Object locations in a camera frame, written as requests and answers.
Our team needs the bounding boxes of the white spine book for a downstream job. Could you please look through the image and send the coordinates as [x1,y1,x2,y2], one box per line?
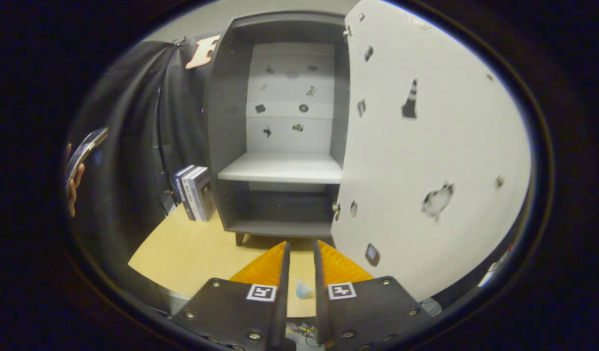
[181,166,202,222]

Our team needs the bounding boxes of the white cabinet door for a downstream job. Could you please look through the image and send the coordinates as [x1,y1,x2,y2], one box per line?
[331,0,532,303]

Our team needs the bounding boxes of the tangle of floor cables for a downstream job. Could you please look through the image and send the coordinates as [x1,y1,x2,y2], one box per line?
[286,322,319,348]

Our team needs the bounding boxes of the white desk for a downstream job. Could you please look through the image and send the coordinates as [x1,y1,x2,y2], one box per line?
[477,249,512,288]

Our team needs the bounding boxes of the dark blue book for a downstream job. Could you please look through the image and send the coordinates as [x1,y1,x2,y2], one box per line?
[174,165,195,220]

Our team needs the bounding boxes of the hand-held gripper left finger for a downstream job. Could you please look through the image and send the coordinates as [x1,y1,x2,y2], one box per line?
[170,241,291,351]

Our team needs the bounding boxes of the white cabinet shelf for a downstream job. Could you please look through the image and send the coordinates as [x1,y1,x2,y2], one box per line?
[217,152,343,185]

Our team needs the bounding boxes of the black backdrop cloth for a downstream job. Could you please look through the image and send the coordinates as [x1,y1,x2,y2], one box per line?
[65,34,223,293]

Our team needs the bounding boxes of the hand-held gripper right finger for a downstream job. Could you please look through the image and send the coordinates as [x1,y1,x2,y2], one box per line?
[313,239,432,351]

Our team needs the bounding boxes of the smartphone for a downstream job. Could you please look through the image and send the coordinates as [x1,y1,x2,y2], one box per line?
[65,127,110,188]

